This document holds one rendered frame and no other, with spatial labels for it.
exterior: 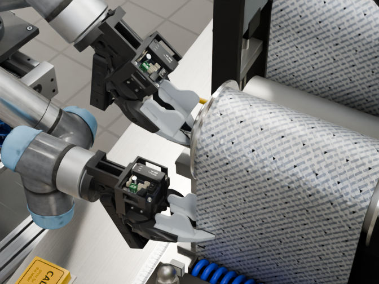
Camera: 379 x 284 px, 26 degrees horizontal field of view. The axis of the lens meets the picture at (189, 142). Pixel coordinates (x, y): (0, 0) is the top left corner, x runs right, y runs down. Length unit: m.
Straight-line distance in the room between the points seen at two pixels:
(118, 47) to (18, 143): 0.29
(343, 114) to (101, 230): 0.51
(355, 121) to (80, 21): 0.42
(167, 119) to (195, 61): 0.66
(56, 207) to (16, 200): 1.08
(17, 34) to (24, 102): 0.61
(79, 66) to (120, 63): 2.01
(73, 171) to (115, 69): 0.21
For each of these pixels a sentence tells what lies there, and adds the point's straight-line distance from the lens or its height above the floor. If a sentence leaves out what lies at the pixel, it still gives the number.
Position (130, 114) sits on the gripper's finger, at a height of 1.29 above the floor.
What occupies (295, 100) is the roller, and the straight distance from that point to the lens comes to 1.22.
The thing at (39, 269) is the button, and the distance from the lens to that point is 1.42.
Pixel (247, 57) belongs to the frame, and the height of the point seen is 1.06.
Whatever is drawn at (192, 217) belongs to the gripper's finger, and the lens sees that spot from 1.24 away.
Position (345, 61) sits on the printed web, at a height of 1.29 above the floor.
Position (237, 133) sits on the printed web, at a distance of 1.08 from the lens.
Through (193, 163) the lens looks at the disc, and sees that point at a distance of 1.10.
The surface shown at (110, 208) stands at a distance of 1.27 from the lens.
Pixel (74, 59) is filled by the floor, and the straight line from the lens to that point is 3.15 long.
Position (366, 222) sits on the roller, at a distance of 1.07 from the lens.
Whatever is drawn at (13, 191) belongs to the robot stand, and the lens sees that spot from 2.47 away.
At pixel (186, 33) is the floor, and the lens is 3.24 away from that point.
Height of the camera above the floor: 2.09
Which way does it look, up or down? 48 degrees down
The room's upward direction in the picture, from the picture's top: straight up
